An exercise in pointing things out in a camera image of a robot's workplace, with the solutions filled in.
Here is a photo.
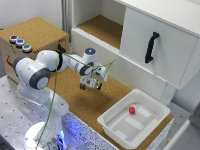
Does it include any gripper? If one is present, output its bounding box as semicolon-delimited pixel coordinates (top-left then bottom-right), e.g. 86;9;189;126
79;69;104;91

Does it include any wooden drawer box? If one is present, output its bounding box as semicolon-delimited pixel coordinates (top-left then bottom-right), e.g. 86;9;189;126
0;16;70;84

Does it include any white cabinet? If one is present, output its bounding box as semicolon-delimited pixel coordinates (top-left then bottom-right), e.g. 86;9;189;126
70;0;200;107

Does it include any pink block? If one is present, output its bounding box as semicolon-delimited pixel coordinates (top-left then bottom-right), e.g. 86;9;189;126
128;106;137;115

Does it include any white plastic box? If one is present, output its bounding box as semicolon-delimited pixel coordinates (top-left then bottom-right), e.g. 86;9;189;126
96;88;172;150

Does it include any green button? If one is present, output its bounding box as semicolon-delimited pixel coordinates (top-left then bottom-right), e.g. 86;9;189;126
21;43;33;54

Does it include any blue button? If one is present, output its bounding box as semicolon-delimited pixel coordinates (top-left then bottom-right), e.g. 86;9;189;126
15;38;26;48

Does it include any red button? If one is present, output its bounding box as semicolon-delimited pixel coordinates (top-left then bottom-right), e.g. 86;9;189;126
9;34;19;44

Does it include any white sliding door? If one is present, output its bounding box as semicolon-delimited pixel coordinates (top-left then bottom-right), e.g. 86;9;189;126
119;6;200;90

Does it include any green cable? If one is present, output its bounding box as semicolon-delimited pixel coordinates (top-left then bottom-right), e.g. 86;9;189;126
34;52;117;150

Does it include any black drawer handle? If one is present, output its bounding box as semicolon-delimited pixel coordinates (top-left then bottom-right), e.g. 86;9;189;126
57;43;67;55

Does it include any black door handle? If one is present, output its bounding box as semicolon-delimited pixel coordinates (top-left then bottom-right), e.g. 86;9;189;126
144;31;161;64

